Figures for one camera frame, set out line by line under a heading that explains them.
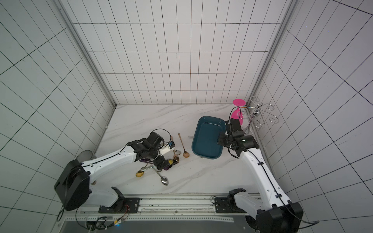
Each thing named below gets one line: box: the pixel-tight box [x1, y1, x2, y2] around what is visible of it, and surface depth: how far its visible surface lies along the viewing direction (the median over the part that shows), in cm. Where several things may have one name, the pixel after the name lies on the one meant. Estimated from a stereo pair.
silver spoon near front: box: [152, 166, 170, 186], surface depth 83 cm
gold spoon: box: [135, 169, 145, 178], surface depth 85 cm
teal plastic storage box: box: [191, 115, 226, 160], surface depth 83 cm
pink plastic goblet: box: [230, 98, 247, 126], surface depth 89 cm
